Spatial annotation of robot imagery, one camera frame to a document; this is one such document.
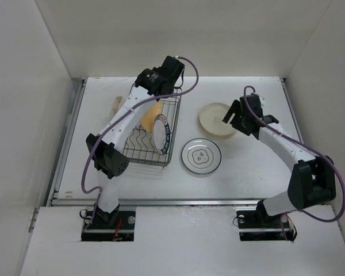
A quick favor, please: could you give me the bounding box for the grey wire dish rack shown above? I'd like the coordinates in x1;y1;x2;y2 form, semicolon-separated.
122;97;181;167

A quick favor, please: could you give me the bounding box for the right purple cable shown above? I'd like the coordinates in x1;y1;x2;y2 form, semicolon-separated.
243;85;345;241

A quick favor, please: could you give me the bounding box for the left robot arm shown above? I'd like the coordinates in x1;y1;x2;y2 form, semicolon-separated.
81;56;185;201

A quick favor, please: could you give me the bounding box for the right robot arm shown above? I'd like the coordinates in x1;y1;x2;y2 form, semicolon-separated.
223;95;336;227

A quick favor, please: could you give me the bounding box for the white plate dark green band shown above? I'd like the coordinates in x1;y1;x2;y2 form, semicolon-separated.
152;114;171;155

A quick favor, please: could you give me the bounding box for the purple cable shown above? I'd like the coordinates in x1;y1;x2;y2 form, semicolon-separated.
243;85;345;241
82;56;200;239

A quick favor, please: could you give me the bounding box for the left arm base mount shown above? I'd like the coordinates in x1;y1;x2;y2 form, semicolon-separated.
79;206;136;242

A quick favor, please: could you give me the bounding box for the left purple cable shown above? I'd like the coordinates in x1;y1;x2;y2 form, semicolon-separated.
82;56;200;239

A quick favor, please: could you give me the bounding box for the yellow bear plate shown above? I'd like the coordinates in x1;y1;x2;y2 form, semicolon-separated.
202;129;237;139

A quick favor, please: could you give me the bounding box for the cream white plate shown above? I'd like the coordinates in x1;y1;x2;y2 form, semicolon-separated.
198;103;235;134

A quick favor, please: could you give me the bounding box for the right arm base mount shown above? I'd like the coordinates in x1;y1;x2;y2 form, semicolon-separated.
233;210;298;242

